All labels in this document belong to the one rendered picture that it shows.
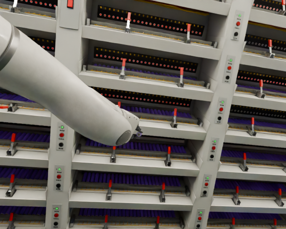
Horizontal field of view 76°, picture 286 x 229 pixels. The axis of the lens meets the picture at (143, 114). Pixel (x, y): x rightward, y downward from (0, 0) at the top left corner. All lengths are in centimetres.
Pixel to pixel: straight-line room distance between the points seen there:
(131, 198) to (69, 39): 77
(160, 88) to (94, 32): 36
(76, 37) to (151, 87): 36
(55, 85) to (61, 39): 50
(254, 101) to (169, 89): 43
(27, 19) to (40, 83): 58
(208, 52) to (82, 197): 88
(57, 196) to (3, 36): 78
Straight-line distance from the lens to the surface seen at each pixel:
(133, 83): 80
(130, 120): 60
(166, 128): 85
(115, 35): 82
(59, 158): 90
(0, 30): 31
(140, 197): 101
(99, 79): 80
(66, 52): 83
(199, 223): 114
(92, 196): 99
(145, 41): 83
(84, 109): 36
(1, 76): 32
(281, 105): 114
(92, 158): 90
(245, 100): 100
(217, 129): 95
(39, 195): 103
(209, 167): 99
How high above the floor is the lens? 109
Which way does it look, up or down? 9 degrees down
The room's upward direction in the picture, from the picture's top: 8 degrees clockwise
